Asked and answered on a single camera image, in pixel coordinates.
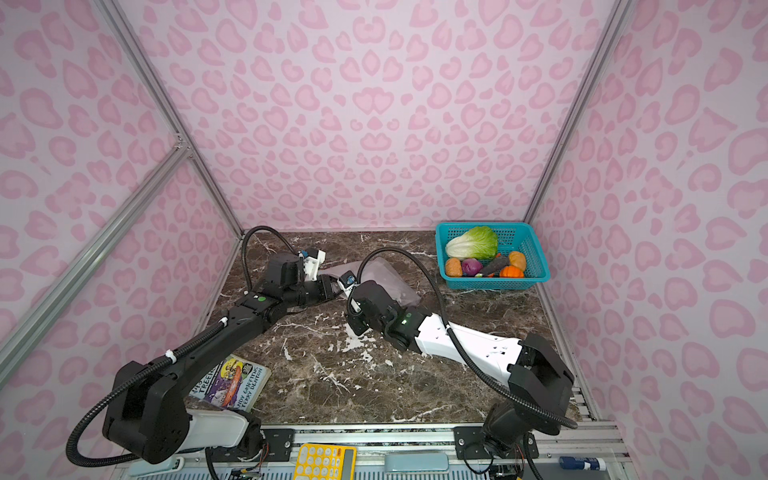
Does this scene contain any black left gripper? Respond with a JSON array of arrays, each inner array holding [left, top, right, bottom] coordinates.
[[285, 273, 344, 310]]

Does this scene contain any clear zip top bag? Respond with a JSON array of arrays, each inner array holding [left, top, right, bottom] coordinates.
[[319, 257, 421, 306]]

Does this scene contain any purple toy onion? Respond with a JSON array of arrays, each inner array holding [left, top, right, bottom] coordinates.
[[461, 258, 484, 277]]

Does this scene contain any teal plastic basket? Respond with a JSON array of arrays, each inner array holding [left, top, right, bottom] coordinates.
[[435, 222, 551, 290]]

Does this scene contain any orange toy pumpkin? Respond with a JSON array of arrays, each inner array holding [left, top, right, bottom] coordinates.
[[499, 265, 525, 279]]

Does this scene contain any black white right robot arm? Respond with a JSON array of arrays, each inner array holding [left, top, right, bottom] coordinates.
[[347, 280, 577, 457]]

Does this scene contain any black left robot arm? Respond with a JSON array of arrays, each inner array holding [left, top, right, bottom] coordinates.
[[102, 248, 340, 464]]

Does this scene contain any brown toy potato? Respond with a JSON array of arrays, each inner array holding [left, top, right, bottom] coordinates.
[[444, 258, 464, 278]]

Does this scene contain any green toy cabbage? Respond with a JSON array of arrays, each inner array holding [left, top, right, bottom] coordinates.
[[445, 226, 498, 261]]

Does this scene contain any colourful paperback book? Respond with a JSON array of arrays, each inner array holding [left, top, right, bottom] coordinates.
[[189, 355, 271, 412]]

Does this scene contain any orange toy bread roll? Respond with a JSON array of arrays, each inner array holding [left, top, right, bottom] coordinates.
[[508, 251, 527, 271]]

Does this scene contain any grey flat case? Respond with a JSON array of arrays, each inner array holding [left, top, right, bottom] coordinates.
[[384, 451, 449, 474]]

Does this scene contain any yellow calculator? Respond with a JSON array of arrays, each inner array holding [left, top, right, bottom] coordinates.
[[293, 443, 357, 480]]

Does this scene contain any blue white marker pen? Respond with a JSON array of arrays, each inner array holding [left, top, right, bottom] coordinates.
[[558, 456, 607, 471]]

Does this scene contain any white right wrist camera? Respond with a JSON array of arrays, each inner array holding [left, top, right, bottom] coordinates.
[[338, 270, 358, 297]]

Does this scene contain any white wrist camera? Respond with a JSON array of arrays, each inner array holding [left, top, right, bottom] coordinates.
[[299, 248, 326, 281], [338, 270, 358, 297]]

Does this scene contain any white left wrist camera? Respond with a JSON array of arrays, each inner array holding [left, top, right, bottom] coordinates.
[[299, 248, 326, 281]]

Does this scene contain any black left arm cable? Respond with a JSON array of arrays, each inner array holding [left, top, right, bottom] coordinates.
[[241, 225, 298, 294]]

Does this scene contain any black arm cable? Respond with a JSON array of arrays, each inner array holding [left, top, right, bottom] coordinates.
[[241, 225, 298, 294], [356, 247, 578, 431]]

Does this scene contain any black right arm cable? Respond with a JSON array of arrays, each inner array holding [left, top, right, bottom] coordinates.
[[356, 247, 578, 431]]

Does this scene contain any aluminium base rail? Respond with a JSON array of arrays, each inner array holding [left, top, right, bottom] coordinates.
[[112, 421, 638, 479]]

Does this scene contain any aluminium frame corner post right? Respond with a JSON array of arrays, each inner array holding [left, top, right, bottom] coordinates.
[[523, 0, 637, 225]]

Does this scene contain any aluminium frame corner post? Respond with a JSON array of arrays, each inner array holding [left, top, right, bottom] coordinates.
[[523, 0, 637, 225], [94, 0, 244, 239]]

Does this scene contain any aluminium frame corner post left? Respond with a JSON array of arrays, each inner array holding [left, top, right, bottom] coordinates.
[[94, 0, 244, 239]]

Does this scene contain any aluminium diagonal frame bar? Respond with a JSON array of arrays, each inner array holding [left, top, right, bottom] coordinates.
[[1, 141, 188, 385]]

